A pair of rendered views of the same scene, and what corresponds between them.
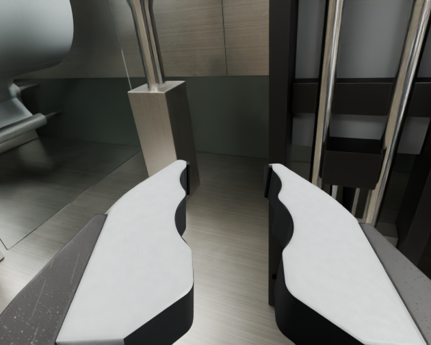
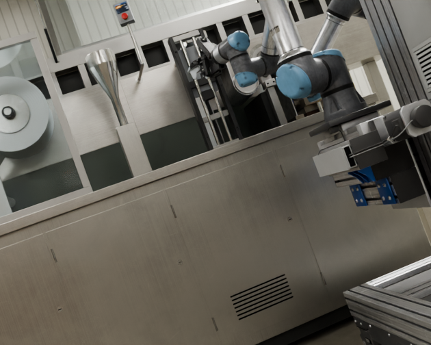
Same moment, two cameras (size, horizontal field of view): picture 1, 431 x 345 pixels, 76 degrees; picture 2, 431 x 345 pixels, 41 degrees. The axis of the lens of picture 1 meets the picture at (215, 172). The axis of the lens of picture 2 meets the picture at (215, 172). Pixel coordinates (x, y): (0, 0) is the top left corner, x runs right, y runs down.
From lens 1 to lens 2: 2.33 m
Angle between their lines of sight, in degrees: 48
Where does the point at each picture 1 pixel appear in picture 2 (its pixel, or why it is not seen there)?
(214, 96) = not seen: hidden behind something
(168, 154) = (140, 150)
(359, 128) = (205, 89)
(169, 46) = (103, 131)
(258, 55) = (152, 121)
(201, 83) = not seen: hidden behind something
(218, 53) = not seen: hidden behind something
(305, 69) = (189, 81)
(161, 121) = (134, 135)
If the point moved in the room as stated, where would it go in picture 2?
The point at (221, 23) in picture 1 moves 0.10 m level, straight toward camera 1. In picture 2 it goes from (130, 112) to (137, 106)
